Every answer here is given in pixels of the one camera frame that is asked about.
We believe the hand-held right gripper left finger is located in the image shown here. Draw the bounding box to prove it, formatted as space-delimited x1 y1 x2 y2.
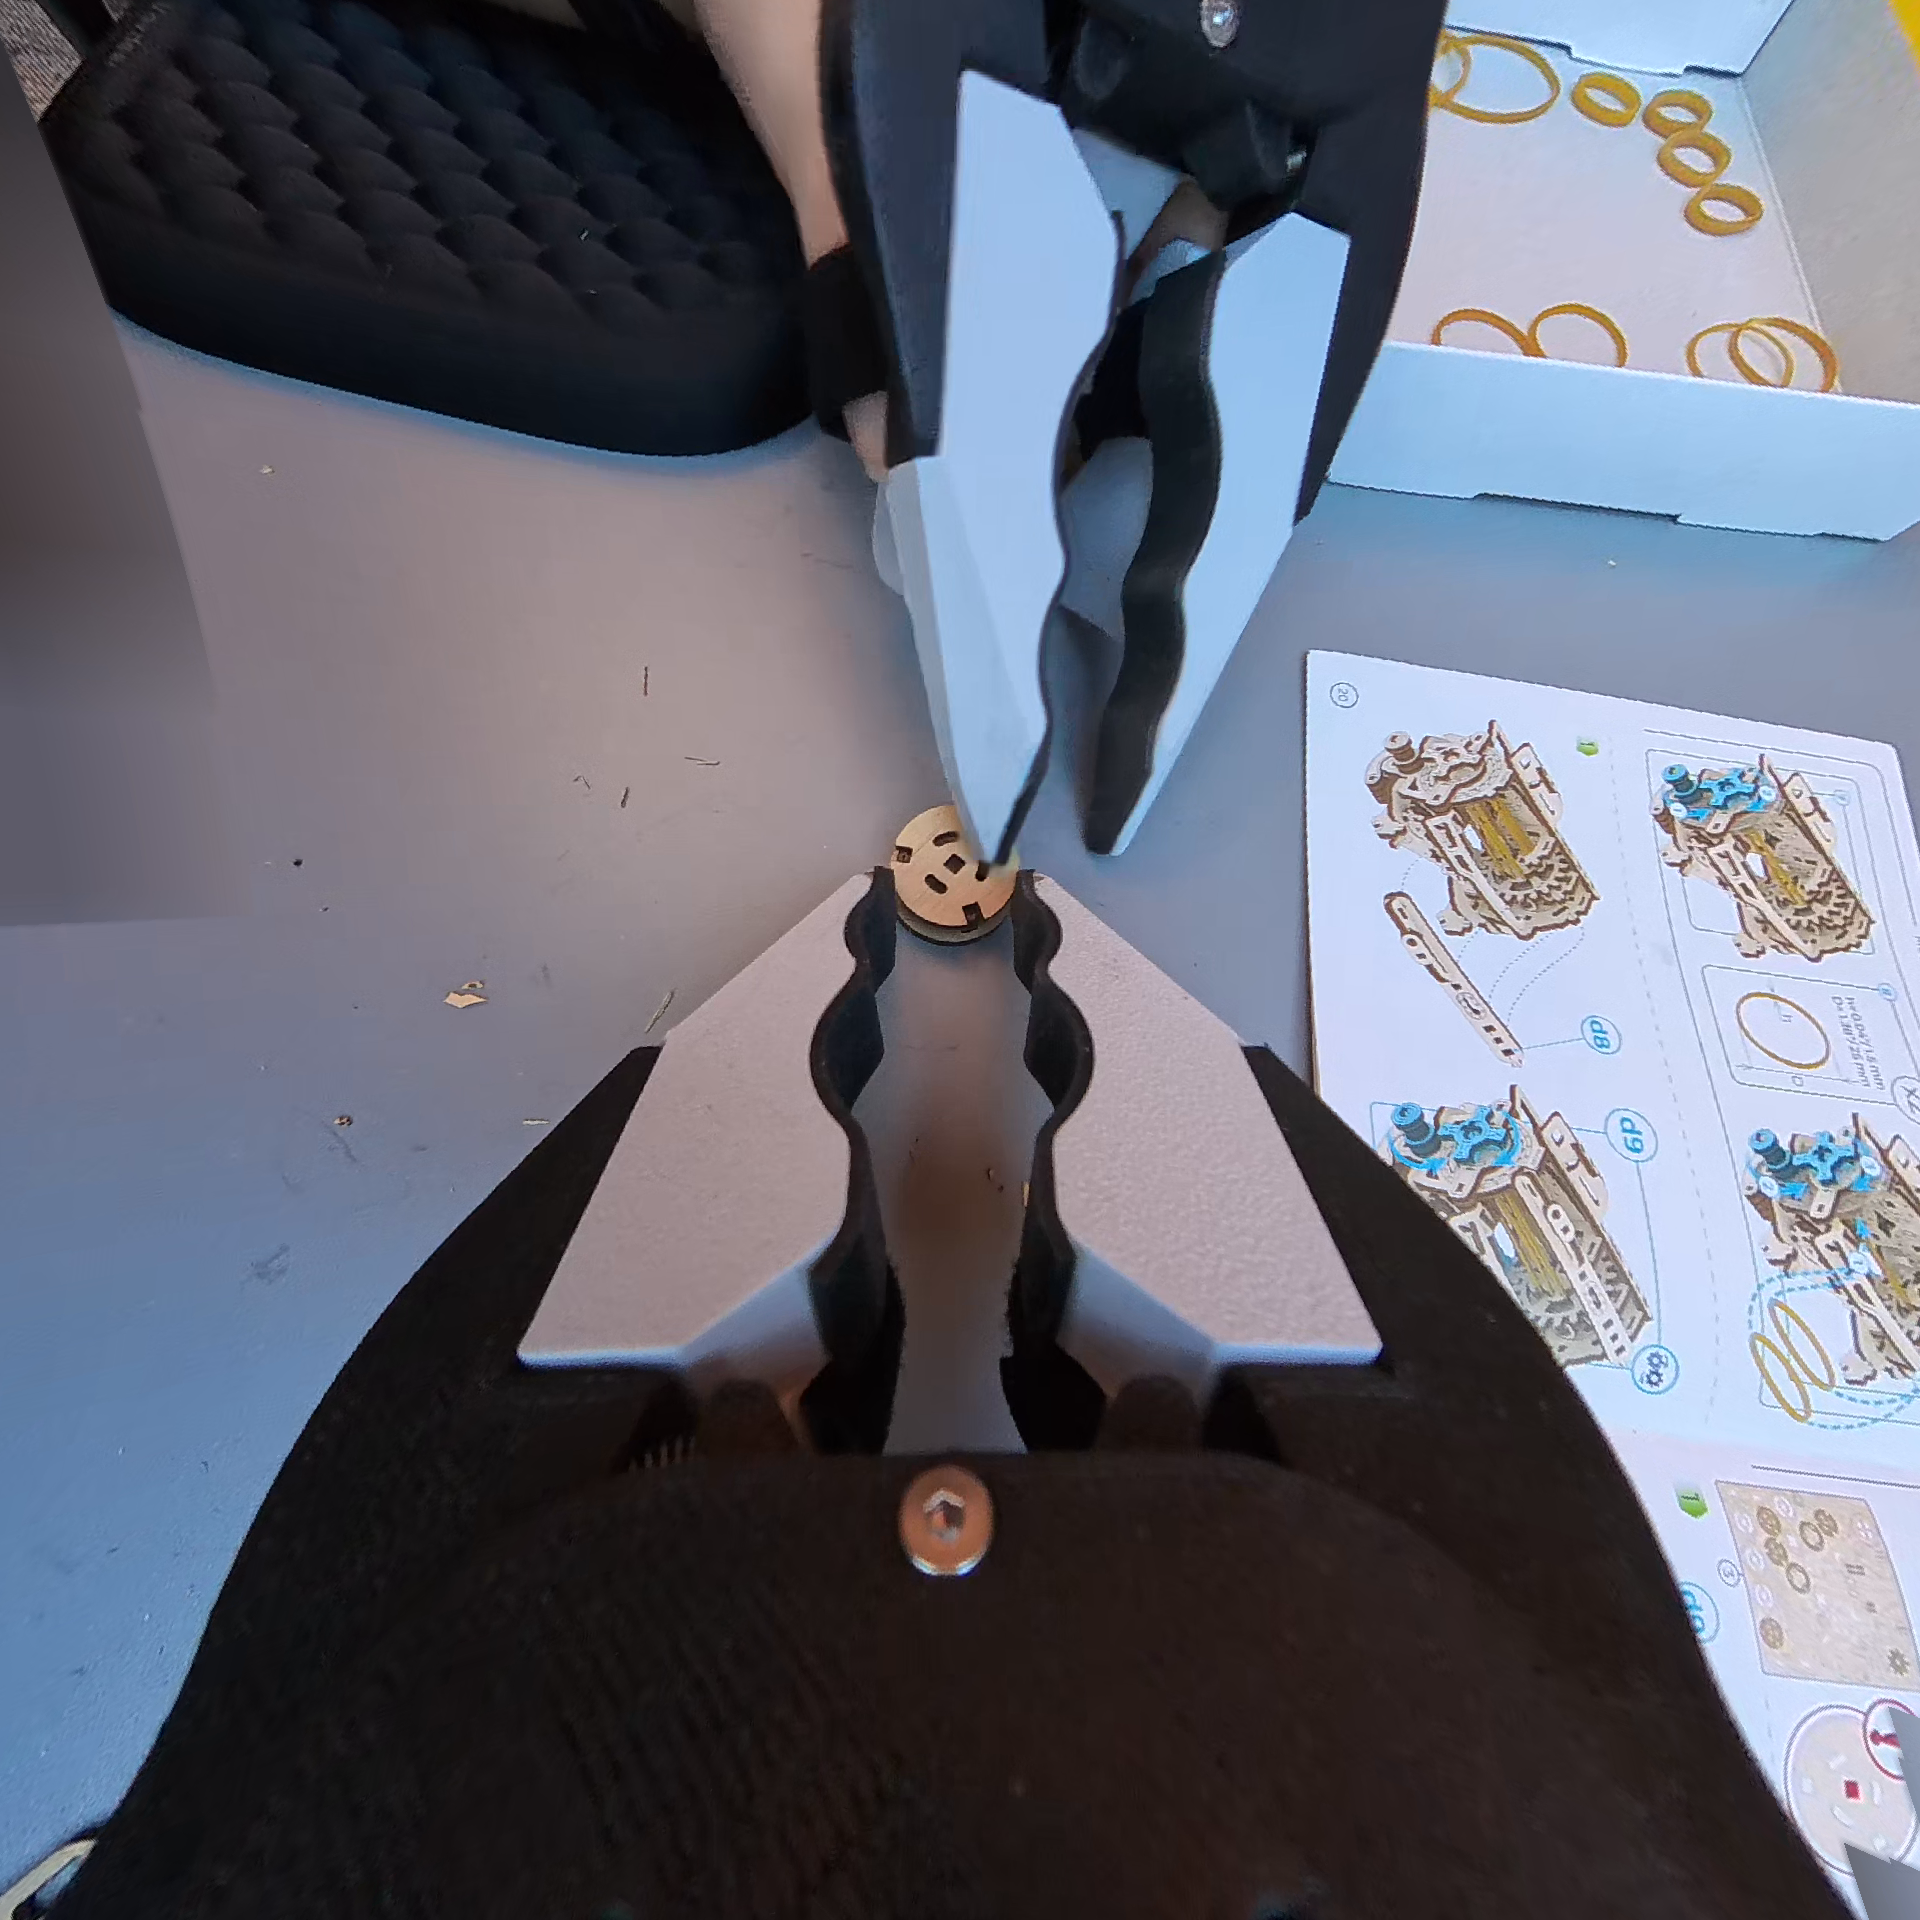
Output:
517 870 904 1453

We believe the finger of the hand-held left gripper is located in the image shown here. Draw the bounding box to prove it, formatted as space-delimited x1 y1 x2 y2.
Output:
1084 209 1356 856
873 65 1127 887

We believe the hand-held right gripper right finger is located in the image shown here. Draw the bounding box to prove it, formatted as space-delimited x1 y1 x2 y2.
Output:
1000 870 1385 1453

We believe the notched round wooden disc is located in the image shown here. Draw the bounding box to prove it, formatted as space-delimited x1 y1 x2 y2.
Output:
889 801 1014 923

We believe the grey desk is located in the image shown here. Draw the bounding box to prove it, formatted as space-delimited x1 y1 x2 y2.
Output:
0 321 1920 1920

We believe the person's left hand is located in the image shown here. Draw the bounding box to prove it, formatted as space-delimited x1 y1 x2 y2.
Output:
692 0 902 485

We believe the illustrated instruction booklet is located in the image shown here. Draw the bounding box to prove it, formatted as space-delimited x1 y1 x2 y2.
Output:
1303 647 1920 1905

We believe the white cardboard box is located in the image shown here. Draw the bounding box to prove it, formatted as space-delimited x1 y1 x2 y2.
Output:
1319 0 1920 542

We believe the cluster of tan rubber rings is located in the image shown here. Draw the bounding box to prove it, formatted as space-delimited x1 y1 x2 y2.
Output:
1424 29 1845 396

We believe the black bumpy pad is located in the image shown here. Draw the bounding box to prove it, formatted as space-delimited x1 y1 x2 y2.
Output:
46 0 819 456

